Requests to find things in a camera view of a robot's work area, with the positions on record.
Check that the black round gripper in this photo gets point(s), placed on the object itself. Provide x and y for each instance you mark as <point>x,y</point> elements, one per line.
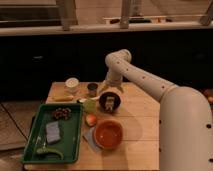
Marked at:
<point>109,101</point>

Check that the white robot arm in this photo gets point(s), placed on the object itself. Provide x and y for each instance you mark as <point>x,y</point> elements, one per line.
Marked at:
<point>186,118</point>

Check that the orange bowl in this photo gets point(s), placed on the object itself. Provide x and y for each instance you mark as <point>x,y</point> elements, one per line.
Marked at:
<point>108,134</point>

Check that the grey blue eraser block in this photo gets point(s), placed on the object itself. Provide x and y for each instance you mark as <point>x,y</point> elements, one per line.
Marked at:
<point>52,132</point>

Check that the white spoon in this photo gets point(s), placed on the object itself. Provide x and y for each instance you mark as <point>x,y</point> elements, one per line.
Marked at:
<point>82,100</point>

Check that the light green cup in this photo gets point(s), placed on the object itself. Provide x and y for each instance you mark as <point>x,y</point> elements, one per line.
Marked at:
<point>89,106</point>

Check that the red strawberry toy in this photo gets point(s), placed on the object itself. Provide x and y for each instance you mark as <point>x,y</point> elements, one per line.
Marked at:
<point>91,120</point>

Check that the grey cloth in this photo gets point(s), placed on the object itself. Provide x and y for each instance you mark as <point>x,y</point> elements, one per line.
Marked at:
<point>88,136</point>

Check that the white cup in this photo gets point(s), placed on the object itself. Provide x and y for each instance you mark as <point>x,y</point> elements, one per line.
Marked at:
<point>72,84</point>

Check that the brown grape bunch toy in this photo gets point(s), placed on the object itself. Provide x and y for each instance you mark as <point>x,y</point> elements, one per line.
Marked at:
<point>61,113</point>

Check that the green plastic tray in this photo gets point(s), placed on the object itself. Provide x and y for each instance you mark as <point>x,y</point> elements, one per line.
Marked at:
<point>70,133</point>

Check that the green chili pepper toy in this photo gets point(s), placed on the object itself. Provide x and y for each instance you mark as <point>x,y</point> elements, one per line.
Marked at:
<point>41,151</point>

